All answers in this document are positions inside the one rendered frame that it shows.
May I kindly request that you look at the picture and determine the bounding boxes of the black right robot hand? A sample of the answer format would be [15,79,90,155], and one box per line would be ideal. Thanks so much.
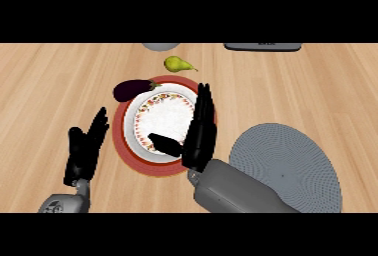
[147,82,219,174]

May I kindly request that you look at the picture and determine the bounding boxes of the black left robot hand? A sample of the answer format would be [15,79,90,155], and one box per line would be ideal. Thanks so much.
[62,106,111,188]

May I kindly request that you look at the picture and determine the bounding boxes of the white floral rimmed plate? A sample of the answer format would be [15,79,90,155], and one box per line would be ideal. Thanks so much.
[123,82,201,164]

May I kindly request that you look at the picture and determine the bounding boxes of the red round placemat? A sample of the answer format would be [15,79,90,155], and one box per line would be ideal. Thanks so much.
[111,74,219,178]

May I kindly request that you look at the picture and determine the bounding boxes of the dark purple eggplant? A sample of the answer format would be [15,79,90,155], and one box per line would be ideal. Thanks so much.
[113,79,163,103]

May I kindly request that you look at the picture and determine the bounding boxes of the grey round placemat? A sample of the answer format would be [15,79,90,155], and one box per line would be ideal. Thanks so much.
[228,122,344,214]

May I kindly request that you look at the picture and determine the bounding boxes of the green pear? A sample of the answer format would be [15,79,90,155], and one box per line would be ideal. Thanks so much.
[163,55,200,74]

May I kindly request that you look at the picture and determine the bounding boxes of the grey rounded object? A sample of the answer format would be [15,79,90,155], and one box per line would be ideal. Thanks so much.
[142,42,182,52]

